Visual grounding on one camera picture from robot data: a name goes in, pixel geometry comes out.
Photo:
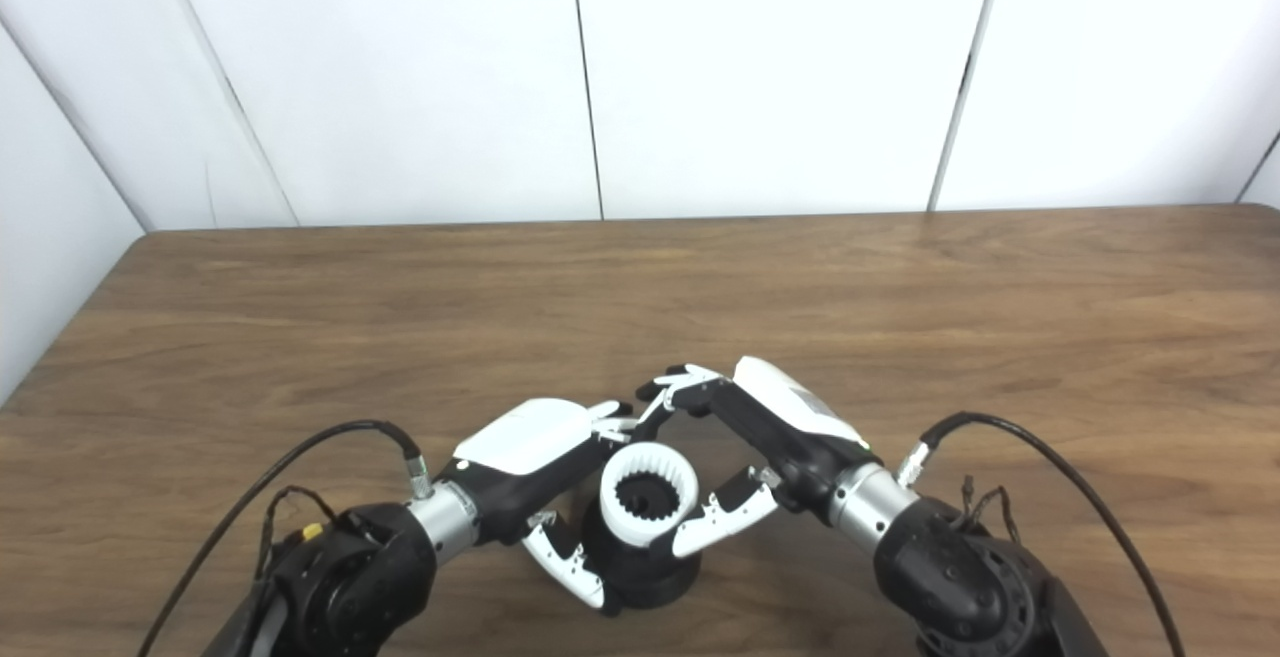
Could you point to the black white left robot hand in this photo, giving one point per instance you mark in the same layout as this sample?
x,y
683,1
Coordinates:
x,y
520,442

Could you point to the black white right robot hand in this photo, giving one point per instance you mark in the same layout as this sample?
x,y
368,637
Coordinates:
x,y
790,427

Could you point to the round black part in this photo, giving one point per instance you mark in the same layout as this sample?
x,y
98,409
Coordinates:
x,y
650,577

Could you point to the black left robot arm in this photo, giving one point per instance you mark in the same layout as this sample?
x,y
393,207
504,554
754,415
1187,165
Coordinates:
x,y
350,577

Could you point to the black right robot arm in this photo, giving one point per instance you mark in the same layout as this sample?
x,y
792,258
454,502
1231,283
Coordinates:
x,y
950,577

